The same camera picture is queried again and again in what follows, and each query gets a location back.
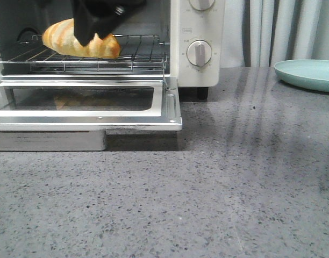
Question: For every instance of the oven glass door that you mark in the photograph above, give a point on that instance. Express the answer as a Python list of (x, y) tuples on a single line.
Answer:
[(62, 104)]

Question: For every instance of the grey curtain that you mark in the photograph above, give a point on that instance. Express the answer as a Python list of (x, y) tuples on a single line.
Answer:
[(262, 33)]

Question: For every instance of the metal crumb tray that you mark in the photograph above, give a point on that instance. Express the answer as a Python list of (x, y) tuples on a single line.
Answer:
[(53, 141)]

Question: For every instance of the white Toshiba toaster oven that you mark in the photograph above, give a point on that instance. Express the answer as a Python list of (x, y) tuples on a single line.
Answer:
[(175, 22)]

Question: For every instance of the wire oven rack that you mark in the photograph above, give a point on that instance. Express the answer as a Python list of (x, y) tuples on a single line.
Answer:
[(139, 54)]

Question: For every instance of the golden bread loaf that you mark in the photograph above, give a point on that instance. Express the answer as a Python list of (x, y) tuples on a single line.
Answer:
[(60, 38)]

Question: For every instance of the oven control knob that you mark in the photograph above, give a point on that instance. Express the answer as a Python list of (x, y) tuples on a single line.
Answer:
[(201, 5), (199, 53)]

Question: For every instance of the teal plate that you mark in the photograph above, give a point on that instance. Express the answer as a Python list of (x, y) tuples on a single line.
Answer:
[(307, 74)]

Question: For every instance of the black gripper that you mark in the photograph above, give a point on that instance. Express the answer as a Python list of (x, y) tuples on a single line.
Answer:
[(100, 17)]

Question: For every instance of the upper oven control knob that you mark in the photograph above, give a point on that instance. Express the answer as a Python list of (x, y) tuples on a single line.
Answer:
[(201, 5)]

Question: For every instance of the lower oven control knob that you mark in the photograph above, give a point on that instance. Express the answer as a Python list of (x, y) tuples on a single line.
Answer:
[(199, 53)]

